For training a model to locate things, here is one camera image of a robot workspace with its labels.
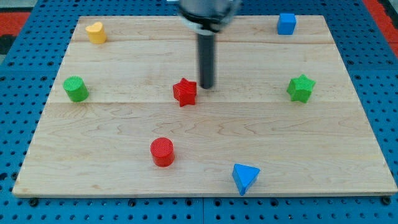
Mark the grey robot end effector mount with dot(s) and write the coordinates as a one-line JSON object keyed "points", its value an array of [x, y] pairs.
{"points": [[207, 17]]}

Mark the blue cube block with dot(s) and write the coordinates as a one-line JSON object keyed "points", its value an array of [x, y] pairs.
{"points": [[286, 24]]}

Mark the red star block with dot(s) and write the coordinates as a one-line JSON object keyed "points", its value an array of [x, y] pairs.
{"points": [[185, 92]]}

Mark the green cylinder block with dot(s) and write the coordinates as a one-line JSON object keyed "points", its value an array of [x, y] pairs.
{"points": [[76, 89]]}

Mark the light wooden board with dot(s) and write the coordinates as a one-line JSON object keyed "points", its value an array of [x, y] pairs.
{"points": [[100, 147]]}

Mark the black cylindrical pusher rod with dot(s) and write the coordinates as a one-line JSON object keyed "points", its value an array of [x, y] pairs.
{"points": [[206, 60]]}

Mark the blue triangle block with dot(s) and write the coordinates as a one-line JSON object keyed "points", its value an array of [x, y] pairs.
{"points": [[244, 177]]}

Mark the red cylinder block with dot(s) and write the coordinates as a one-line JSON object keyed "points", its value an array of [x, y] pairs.
{"points": [[162, 151]]}

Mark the green star block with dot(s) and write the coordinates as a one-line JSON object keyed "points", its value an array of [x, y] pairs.
{"points": [[300, 88]]}

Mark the yellow heart block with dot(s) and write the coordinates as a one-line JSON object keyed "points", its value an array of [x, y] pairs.
{"points": [[96, 33]]}

